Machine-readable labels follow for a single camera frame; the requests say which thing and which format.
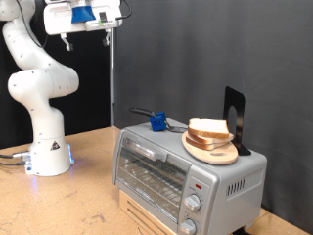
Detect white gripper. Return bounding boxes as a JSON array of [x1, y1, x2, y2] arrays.
[[43, 0, 123, 52]]

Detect grey backdrop fabric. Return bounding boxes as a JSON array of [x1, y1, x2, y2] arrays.
[[114, 0, 313, 234]]

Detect silver oven timer knob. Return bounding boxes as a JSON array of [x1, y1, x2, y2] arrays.
[[179, 218, 198, 235]]

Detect plain black base cable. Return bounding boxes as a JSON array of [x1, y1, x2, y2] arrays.
[[0, 160, 27, 166]]

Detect silver toaster oven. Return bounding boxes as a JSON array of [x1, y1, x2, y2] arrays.
[[112, 117, 268, 235]]

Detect metal wire oven rack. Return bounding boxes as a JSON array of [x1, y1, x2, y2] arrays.
[[117, 153, 186, 213]]

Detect silver oven temperature knob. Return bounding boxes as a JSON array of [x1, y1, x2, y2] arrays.
[[184, 194, 202, 212]]

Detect oval wooden cutting board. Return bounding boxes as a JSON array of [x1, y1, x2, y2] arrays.
[[181, 130, 240, 165]]

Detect vertical metal pole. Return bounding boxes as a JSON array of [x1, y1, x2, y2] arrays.
[[109, 27, 116, 127]]

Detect thick white bread slice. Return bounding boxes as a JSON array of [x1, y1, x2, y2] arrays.
[[187, 117, 230, 140]]

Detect base cable with metal connector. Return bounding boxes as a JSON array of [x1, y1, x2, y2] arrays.
[[0, 151, 32, 160]]

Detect glass oven door with handle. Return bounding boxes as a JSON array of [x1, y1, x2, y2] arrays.
[[112, 129, 193, 233]]

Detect black curtain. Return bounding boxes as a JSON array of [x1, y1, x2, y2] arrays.
[[0, 0, 112, 150]]

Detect spatula with blue grip block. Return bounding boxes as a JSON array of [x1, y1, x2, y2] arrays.
[[128, 107, 190, 134]]

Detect black metal bookend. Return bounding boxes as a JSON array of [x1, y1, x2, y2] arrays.
[[222, 85, 252, 157]]

